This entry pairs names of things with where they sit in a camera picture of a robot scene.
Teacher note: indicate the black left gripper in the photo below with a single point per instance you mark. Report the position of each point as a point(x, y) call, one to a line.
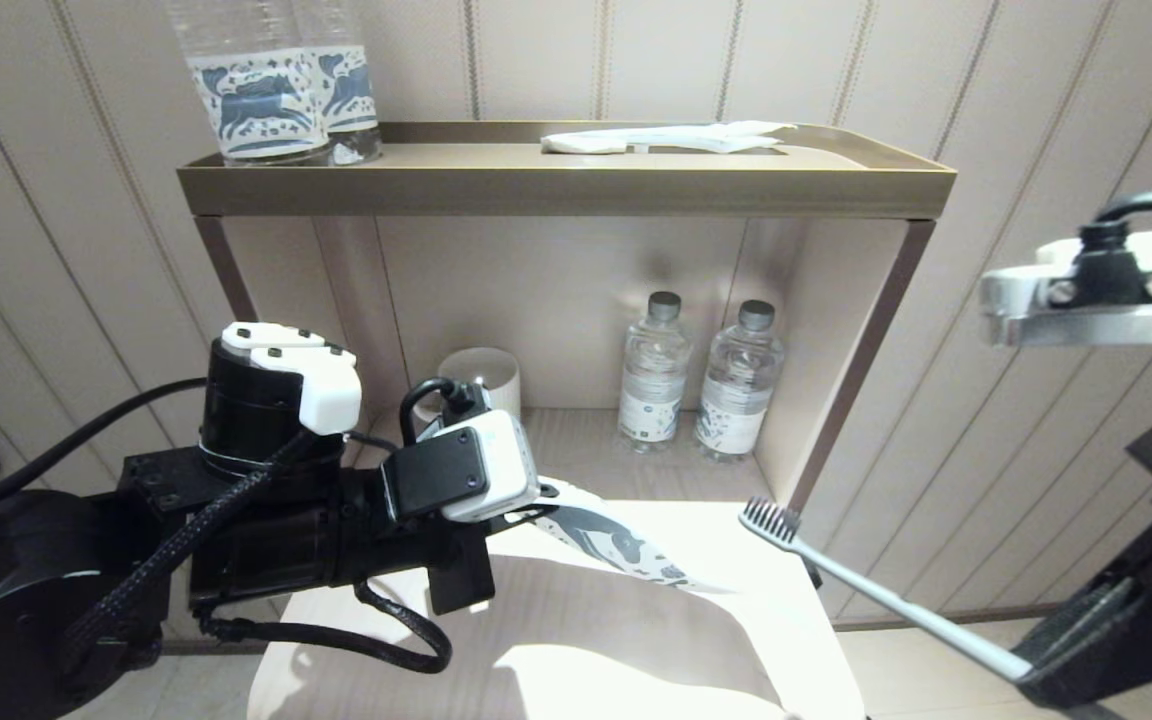
point(406, 550)

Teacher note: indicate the white horse-print paper pouch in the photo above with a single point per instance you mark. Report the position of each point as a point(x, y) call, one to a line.
point(616, 545)

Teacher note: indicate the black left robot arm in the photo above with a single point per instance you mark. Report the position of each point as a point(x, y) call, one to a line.
point(256, 540)

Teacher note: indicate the white ribbed ceramic mug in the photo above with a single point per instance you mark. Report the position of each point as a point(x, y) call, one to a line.
point(486, 375)

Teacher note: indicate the small clear water bottle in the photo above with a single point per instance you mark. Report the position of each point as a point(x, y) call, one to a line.
point(654, 390)
point(736, 400)

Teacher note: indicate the beige brown shelf unit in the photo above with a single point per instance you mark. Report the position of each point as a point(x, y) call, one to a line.
point(736, 190)

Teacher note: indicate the white plastic sachet wrapper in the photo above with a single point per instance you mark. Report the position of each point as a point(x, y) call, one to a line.
point(676, 137)

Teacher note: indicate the large horse-label water bottle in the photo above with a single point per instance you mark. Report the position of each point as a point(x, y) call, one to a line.
point(351, 95)
point(256, 100)

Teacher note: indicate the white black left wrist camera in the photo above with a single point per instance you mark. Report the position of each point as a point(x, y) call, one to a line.
point(496, 465)

